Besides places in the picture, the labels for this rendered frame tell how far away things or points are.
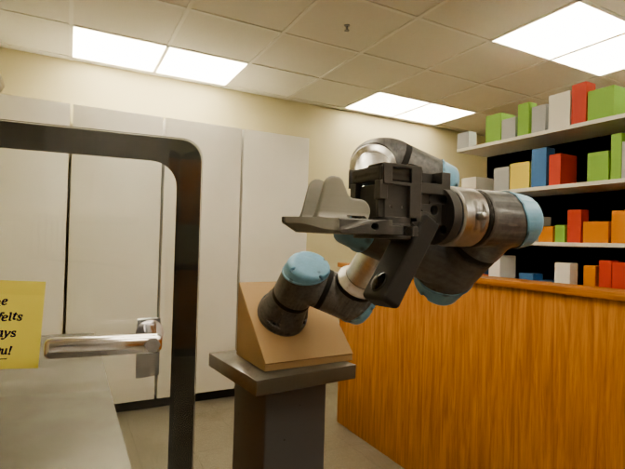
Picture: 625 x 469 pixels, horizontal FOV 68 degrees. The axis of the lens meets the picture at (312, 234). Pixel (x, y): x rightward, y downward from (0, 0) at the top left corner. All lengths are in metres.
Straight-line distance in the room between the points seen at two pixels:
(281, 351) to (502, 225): 0.85
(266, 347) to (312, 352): 0.14
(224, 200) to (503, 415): 2.50
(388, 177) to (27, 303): 0.36
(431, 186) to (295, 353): 0.87
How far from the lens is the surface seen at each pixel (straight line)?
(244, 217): 3.82
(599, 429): 2.12
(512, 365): 2.29
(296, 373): 1.28
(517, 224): 0.64
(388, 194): 0.50
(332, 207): 0.47
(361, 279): 1.19
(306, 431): 1.42
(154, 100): 4.25
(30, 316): 0.48
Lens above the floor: 1.29
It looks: 1 degrees up
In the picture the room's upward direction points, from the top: 2 degrees clockwise
